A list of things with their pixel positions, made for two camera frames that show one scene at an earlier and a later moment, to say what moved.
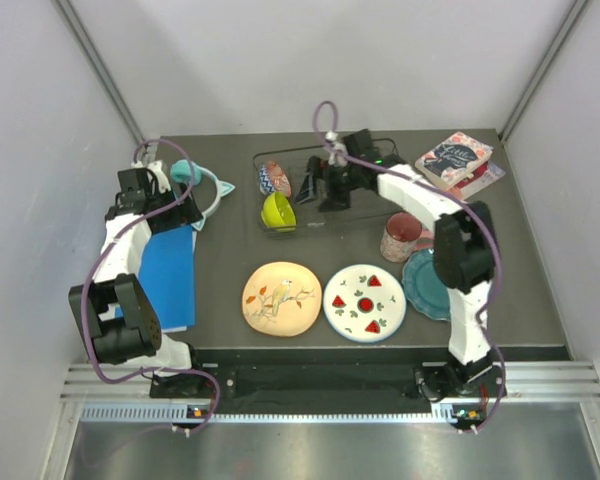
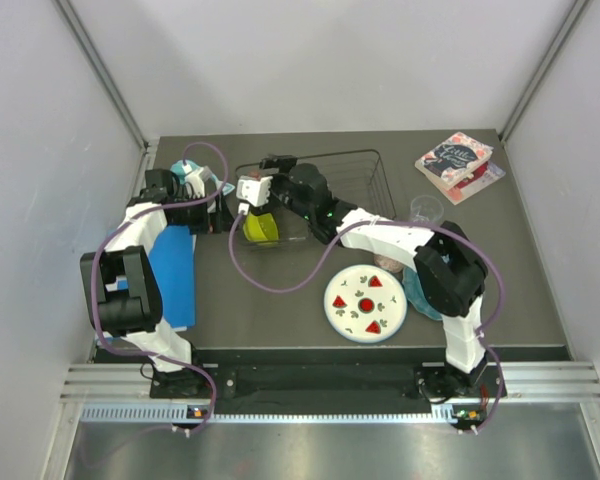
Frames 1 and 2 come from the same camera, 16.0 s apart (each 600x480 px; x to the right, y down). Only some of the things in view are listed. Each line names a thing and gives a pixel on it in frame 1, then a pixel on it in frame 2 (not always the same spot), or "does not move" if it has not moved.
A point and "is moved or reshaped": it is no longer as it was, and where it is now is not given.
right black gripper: (335, 199) -> (276, 181)
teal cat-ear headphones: (180, 171) does not move
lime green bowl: (278, 212) is moved or reshaped
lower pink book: (490, 173) does not move
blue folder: (168, 270) does not move
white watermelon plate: (364, 303) does not move
